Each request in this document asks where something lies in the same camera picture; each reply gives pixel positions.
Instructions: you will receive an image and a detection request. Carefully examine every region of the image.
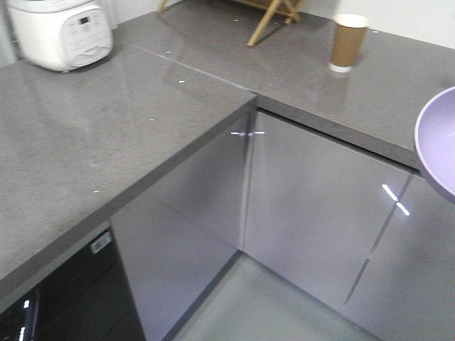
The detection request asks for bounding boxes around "grey far cabinet door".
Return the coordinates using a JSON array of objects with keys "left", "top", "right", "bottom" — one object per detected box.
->
[{"left": 343, "top": 176, "right": 454, "bottom": 340}]

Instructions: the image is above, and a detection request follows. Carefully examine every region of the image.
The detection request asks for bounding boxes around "wooden folding dish rack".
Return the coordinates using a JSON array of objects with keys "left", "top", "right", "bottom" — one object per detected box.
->
[{"left": 156, "top": 1, "right": 303, "bottom": 48}]

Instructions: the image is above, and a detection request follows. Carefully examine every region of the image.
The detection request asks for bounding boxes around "grey corner cabinet door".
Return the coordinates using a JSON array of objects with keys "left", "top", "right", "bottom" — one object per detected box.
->
[{"left": 244, "top": 113, "right": 410, "bottom": 315}]

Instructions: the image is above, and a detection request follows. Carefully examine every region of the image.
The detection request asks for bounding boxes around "brown paper cup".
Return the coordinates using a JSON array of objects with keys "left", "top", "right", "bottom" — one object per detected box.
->
[{"left": 328, "top": 13, "right": 369, "bottom": 73}]

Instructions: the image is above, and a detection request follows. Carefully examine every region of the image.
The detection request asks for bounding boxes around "black disinfection cabinet with drawers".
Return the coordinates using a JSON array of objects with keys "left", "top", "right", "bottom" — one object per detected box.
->
[{"left": 1, "top": 229, "right": 145, "bottom": 340}]

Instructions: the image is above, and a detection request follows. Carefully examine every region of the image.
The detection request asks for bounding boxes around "purple plastic bowl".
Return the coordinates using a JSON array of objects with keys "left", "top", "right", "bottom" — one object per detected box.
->
[{"left": 414, "top": 87, "right": 454, "bottom": 202}]

